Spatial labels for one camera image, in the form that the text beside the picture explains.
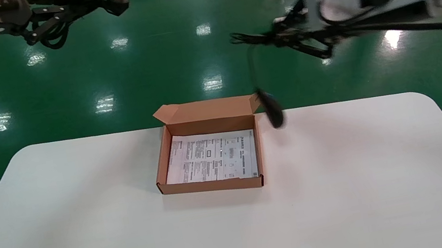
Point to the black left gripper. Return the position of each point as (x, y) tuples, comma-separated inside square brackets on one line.
[(6, 16)]

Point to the printed white paper sheet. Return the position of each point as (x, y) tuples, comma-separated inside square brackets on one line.
[(209, 158)]

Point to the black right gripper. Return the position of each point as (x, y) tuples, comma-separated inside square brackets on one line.
[(317, 27)]

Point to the brown cardboard box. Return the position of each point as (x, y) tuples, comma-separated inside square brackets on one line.
[(205, 113)]

